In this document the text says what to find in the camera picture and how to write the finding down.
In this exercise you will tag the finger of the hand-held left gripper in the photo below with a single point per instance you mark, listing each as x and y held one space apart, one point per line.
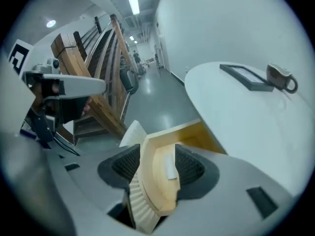
86 86

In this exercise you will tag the wooden staircase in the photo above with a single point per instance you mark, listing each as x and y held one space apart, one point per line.
103 65

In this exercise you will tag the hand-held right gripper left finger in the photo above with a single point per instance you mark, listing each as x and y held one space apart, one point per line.
91 181

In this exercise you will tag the black chair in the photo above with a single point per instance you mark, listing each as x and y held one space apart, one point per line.
128 81

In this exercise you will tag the round ceiling light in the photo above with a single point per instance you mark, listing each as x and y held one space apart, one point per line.
51 23

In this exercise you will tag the brown ceramic cup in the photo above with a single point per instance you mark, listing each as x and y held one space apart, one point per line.
279 79

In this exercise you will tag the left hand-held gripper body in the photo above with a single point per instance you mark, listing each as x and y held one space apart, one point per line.
46 69

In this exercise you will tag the white curved desk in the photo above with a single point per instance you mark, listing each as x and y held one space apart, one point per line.
246 122

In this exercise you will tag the white wooden drawer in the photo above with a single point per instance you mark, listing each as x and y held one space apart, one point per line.
160 183

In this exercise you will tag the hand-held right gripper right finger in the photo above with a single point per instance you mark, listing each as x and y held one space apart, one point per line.
229 188

